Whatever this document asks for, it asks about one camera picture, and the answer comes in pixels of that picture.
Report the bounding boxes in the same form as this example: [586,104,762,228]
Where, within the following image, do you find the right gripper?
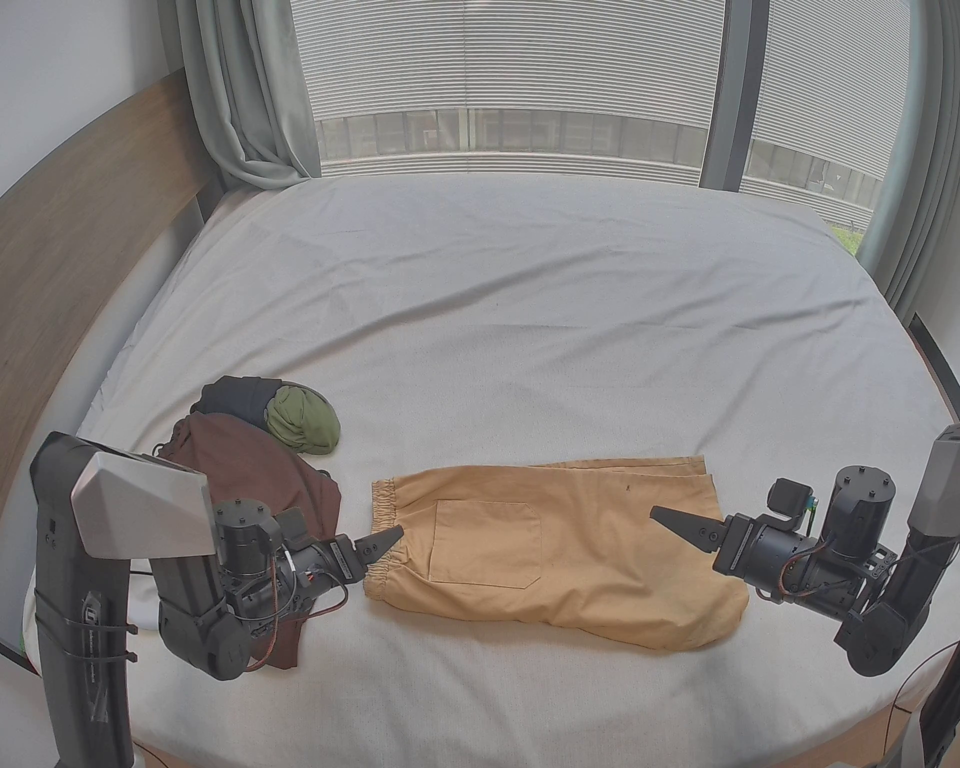
[649,507,824,606]

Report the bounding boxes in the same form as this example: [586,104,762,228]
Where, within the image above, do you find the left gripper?
[287,525,407,603]

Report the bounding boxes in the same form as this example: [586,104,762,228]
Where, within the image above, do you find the tan shorts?
[362,455,751,654]

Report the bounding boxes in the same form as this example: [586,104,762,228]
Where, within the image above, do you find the bed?
[0,67,960,768]

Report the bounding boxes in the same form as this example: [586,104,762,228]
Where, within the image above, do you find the olive green garment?
[264,382,342,457]

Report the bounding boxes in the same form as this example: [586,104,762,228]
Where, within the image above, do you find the brown garment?
[153,412,344,672]

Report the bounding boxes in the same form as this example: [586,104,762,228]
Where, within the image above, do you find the dark blue garment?
[189,376,290,436]

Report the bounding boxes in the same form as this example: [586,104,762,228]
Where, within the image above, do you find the grey-green curtain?
[176,0,324,192]
[855,0,960,327]

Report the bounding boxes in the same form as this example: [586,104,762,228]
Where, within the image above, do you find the window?
[288,0,927,256]

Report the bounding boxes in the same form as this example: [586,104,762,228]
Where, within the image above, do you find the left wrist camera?
[271,507,310,552]

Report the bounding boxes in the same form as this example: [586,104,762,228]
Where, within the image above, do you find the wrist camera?
[271,507,310,552]
[766,477,819,535]

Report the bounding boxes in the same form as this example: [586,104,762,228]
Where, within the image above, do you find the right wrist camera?
[766,477,819,535]

